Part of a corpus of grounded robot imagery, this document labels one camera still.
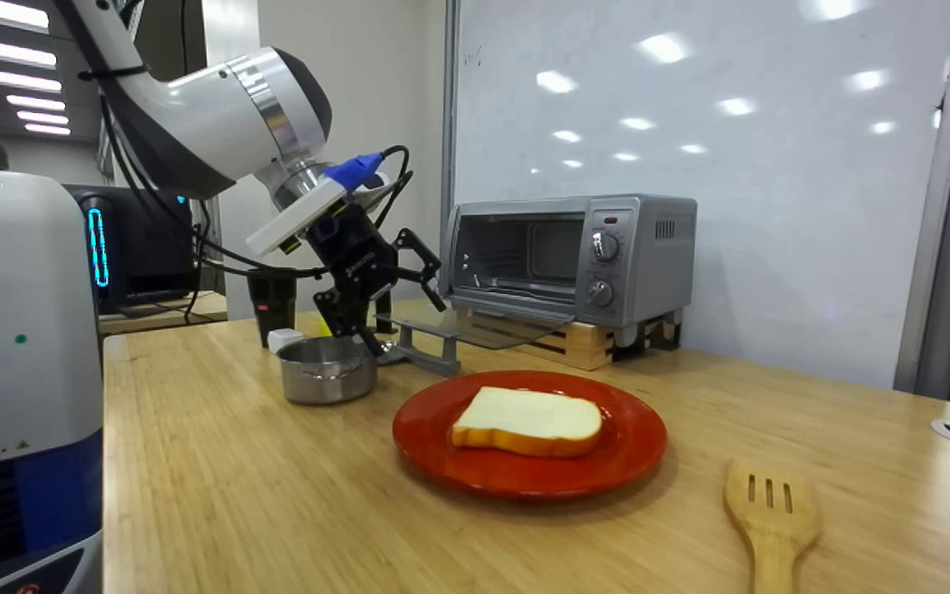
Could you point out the white and blue device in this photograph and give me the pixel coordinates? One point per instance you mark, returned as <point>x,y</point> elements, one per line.
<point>14,330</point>

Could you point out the yellow toy corn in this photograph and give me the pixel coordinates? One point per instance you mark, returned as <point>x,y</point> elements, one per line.
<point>326,329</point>

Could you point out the black plastic cup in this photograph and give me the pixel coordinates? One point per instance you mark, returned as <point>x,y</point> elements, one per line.
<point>271,315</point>

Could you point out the small white block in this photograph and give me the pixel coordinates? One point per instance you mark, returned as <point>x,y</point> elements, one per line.
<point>286,338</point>

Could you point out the white bread slice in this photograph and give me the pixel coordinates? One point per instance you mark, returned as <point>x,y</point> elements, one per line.
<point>527,418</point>

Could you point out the silver toaster oven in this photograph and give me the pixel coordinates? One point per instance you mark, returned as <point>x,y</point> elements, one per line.
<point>651,264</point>

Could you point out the wooden slotted spatula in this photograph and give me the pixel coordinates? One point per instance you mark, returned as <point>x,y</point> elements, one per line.
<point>773,530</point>

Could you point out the wooden pallet stand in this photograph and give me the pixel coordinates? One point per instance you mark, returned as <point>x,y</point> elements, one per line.
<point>588,344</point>

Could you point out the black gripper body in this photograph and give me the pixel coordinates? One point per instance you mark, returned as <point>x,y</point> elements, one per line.
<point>354,259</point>

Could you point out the red plate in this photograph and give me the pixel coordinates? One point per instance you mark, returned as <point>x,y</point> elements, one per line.
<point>629,439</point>

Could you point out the white glass whiteboard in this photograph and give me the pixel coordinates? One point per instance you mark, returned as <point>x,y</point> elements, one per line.
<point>805,220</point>

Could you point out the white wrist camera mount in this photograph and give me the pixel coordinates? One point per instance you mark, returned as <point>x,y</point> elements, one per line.
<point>287,220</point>

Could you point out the small steel pot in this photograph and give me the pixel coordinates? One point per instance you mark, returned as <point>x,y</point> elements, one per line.
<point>328,381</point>

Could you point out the steel pot lid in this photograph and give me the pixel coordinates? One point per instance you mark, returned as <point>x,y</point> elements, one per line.
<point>396,352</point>

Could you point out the wooden side desk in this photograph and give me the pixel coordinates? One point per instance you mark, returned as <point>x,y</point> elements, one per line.
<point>167,315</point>

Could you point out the black computer with blue light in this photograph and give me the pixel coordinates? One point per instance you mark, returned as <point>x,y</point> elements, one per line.
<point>148,242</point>

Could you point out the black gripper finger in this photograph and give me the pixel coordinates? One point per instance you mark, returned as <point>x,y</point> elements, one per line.
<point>414,256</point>
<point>351,319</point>

